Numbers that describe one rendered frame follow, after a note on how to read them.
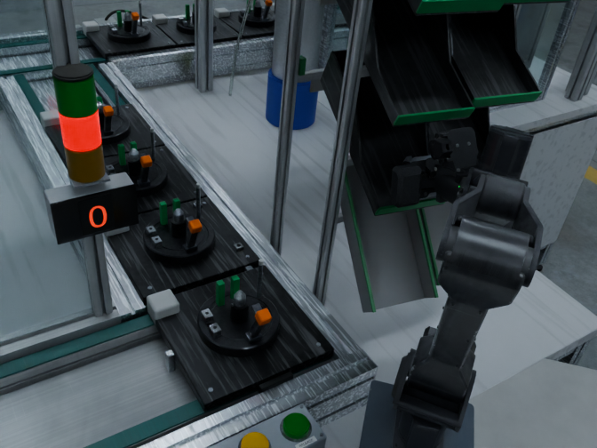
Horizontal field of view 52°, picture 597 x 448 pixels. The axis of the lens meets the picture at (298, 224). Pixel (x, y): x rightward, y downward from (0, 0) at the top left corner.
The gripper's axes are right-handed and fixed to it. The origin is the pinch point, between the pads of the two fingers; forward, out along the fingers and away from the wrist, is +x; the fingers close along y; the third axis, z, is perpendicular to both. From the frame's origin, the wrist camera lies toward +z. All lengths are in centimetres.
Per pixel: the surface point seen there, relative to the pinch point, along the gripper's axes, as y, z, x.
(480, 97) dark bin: -8.9, 10.5, 0.3
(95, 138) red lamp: 49, 9, 7
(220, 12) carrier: -11, 10, 154
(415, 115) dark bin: 6.3, 10.5, -4.8
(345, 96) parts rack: 11.8, 11.4, 6.4
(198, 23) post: 7, 11, 116
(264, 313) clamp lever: 28.8, -19.0, -1.2
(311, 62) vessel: -18, 2, 87
